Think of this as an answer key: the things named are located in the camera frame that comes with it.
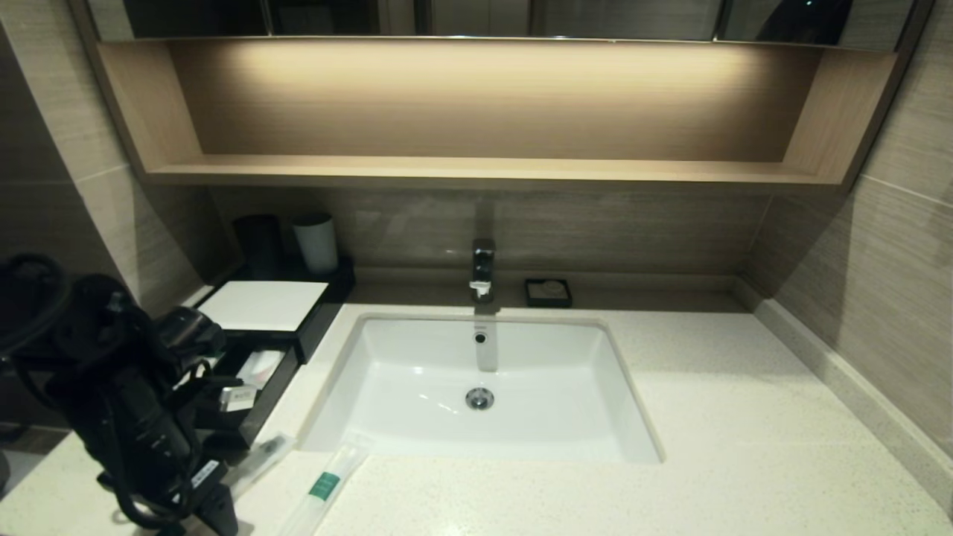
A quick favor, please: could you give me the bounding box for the chrome faucet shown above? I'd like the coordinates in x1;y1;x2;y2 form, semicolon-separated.
469;238;498;304

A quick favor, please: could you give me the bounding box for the black soap dish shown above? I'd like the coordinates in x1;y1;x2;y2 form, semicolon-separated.
524;278;573;309

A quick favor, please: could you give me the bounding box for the white packet with green band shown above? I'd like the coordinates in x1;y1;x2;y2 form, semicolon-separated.
279;444;369;536

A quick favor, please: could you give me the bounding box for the white sink basin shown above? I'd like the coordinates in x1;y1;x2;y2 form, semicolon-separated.
298;313;663;464

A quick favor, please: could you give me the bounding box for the white cup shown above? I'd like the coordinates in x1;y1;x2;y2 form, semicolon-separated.
293;214;340;276

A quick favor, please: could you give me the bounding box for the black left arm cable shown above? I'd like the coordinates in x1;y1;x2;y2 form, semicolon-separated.
15;298;248;526

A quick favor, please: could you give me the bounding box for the clear toothbrush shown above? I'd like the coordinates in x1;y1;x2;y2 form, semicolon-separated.
223;430;297;501

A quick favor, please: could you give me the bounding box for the black box with white lid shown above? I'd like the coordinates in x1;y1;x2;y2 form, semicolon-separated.
195;257;357;366

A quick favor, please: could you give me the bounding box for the glossy black drawer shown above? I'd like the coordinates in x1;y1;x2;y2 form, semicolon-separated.
186;339;302;450

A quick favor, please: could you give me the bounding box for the mirrored wall cabinet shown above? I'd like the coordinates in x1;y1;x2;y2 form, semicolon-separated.
73;0;935;50

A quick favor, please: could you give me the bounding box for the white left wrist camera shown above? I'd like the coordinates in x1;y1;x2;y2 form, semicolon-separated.
219;383;258;413

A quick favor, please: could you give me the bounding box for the wooden wall niche shelf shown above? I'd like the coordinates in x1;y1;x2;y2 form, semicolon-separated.
95;37;900;194

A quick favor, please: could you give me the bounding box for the black cup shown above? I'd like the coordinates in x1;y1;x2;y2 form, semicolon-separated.
232;214;284;281

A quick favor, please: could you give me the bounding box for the white packet with pink print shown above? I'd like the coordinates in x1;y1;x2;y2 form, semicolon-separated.
237;349;287;391

